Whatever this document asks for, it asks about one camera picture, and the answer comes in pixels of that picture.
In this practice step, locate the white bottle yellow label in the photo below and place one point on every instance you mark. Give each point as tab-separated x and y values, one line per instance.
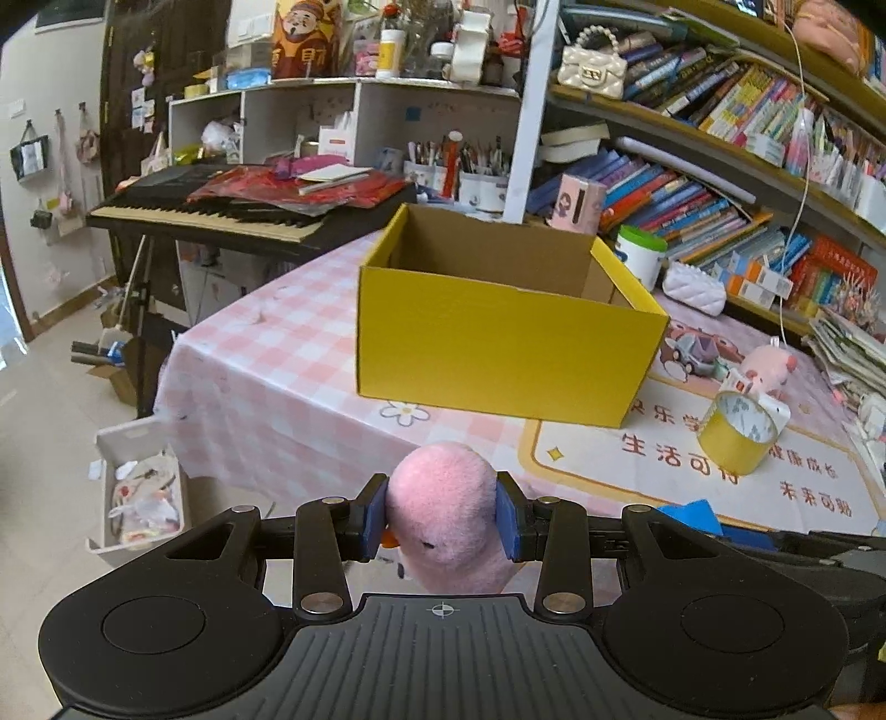
390	55

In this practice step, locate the white quilted purse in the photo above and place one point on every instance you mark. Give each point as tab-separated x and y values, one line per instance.
694	291

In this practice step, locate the yellow tape roll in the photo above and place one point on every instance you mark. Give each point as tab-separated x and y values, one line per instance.
727	444

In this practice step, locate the rolled white poster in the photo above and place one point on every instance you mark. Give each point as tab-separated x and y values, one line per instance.
692	166

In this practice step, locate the white plastic bin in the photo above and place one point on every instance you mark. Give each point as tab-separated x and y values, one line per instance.
142	484

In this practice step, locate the pink hanging bag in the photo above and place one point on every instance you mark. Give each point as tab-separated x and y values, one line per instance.
88	138

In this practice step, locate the white shelf cabinet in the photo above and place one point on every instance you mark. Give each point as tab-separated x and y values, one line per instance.
387	111

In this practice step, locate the pink humidifier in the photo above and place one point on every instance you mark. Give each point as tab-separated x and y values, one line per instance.
574	204

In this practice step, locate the printed desk mat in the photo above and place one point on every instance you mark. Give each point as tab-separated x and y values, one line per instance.
692	471

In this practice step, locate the wooden bookshelf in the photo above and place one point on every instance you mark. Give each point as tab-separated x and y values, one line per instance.
699	131

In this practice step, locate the tall red pen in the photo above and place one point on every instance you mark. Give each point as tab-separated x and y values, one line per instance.
451	163

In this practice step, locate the black keyboard piano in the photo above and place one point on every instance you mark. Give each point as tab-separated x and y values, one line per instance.
207	221

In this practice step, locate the white charger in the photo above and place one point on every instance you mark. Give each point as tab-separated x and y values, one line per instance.
873	422

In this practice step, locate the stack of papers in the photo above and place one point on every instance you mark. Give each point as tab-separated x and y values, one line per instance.
848	346

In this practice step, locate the brown bottle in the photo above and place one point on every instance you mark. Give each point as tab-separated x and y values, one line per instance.
493	66

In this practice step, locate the pink pig plush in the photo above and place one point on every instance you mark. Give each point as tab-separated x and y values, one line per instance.
768	363

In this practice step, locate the keyboard stand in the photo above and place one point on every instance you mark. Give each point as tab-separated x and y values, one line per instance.
142	318

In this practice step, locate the yellow cardboard box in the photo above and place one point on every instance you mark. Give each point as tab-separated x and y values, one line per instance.
484	346

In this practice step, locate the grey purple toy car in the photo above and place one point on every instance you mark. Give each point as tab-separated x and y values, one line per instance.
696	349

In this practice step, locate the row of colourful books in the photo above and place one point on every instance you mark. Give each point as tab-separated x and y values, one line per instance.
678	201

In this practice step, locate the pink plush toy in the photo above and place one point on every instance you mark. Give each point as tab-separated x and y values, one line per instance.
443	498

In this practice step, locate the blue sheet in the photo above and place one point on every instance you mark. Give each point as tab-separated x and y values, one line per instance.
692	516

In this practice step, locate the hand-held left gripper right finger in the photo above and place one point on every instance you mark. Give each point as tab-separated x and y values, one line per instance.
509	520

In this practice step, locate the white jar green lid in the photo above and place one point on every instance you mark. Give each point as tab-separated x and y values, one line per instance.
640	259

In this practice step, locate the white pen containers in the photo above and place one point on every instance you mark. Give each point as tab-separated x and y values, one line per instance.
841	173

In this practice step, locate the fortune god figurine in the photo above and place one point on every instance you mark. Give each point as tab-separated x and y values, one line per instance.
304	41

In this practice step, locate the thick white books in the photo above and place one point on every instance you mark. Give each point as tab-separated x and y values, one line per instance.
571	142

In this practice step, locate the red boxed book set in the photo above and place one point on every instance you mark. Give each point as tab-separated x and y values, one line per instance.
834	273

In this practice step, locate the white pen cup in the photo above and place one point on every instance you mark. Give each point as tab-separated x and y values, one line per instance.
423	178
484	192

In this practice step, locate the bundle of colourful sticks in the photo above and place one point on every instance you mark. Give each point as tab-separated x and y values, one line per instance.
855	294

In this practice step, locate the row of thin books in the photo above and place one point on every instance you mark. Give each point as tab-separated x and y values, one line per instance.
734	90

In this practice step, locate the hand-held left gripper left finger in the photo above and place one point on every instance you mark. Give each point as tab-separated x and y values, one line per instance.
374	520

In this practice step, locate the orange white boxes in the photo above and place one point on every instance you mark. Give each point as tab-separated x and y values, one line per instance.
754	280

